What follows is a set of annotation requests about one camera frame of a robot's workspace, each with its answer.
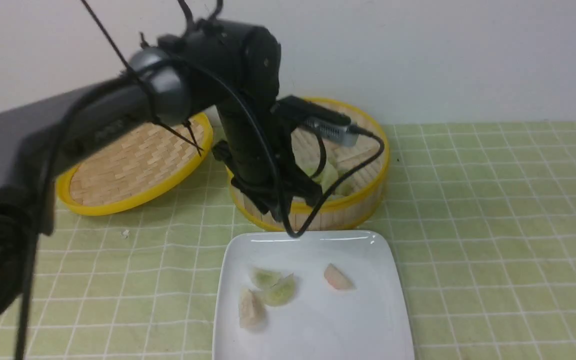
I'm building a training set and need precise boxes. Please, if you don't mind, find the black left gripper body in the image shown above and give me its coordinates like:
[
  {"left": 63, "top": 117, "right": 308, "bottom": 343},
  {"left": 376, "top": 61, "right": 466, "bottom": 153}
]
[{"left": 216, "top": 99, "right": 323, "bottom": 223}]

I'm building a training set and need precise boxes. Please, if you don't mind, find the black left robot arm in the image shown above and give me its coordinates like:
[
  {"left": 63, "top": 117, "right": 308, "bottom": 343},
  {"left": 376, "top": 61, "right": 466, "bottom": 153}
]
[{"left": 0, "top": 18, "right": 325, "bottom": 315}]

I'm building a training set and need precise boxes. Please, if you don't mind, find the large green dumpling on plate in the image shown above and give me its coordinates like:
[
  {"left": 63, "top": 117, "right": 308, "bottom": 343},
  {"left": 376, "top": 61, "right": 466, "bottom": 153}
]
[{"left": 262, "top": 274, "right": 297, "bottom": 307}]

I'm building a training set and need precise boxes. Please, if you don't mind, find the pink dumpling on plate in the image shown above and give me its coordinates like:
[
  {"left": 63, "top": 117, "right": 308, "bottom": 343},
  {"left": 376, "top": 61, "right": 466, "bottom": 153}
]
[{"left": 323, "top": 263, "right": 355, "bottom": 291}]

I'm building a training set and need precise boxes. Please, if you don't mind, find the white square plate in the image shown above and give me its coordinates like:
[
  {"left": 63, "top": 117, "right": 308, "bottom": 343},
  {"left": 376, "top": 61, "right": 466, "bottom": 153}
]
[{"left": 212, "top": 229, "right": 415, "bottom": 360}]

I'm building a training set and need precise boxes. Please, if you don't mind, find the beige dumpling on plate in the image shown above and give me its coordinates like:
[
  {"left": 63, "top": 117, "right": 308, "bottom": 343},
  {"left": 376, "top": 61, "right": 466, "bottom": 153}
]
[{"left": 238, "top": 288, "right": 266, "bottom": 331}]

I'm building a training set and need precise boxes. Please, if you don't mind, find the light green dumpling in steamer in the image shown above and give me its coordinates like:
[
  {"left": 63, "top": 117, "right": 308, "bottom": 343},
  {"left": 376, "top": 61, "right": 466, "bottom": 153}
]
[{"left": 312, "top": 161, "right": 339, "bottom": 193}]

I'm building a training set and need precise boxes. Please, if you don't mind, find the yellow-rimmed bamboo steamer basket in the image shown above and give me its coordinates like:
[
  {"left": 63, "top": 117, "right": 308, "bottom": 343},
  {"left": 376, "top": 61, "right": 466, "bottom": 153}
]
[{"left": 228, "top": 96, "right": 390, "bottom": 231}]

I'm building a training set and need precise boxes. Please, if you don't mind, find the small green dumpling in steamer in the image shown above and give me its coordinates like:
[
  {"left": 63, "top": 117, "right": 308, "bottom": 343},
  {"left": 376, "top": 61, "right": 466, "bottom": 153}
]
[{"left": 333, "top": 178, "right": 354, "bottom": 198}]

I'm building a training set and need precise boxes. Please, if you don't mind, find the yellow-rimmed bamboo steamer lid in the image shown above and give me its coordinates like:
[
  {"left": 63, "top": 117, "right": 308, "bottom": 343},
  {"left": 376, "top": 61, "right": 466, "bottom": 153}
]
[{"left": 55, "top": 112, "right": 214, "bottom": 217}]

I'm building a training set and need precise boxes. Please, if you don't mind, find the green checkered tablecloth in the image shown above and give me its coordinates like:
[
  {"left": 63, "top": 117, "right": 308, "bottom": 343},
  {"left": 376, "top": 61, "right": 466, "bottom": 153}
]
[{"left": 26, "top": 121, "right": 576, "bottom": 360}]

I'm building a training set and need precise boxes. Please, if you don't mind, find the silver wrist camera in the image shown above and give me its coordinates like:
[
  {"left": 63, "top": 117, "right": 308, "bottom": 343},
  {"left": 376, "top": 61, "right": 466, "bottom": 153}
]
[{"left": 270, "top": 95, "right": 359, "bottom": 147}]

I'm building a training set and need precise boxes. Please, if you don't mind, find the black camera cable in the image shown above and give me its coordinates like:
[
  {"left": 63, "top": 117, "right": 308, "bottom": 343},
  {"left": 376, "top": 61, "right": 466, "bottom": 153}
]
[{"left": 13, "top": 0, "right": 386, "bottom": 360}]

